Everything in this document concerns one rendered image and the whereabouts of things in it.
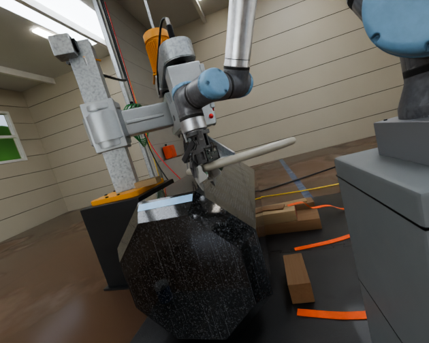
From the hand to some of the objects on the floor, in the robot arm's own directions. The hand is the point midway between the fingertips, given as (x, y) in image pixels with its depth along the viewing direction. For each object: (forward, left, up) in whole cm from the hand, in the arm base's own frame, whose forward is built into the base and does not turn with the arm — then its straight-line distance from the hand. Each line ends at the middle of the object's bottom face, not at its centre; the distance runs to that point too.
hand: (207, 185), depth 86 cm
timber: (-16, -52, -84) cm, 100 cm away
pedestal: (+116, -88, -84) cm, 168 cm away
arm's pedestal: (-65, +15, -86) cm, 109 cm away
